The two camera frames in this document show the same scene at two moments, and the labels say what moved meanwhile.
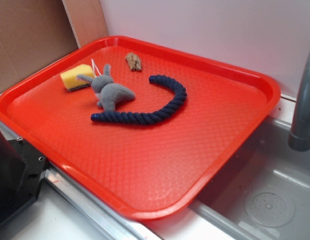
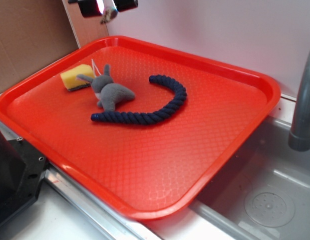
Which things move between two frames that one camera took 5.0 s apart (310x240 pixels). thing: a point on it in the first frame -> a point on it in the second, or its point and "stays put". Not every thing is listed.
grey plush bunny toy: (107, 92) stays put
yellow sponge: (69, 77) stays put
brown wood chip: (133, 62) -> (108, 15)
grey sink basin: (265, 190) stays put
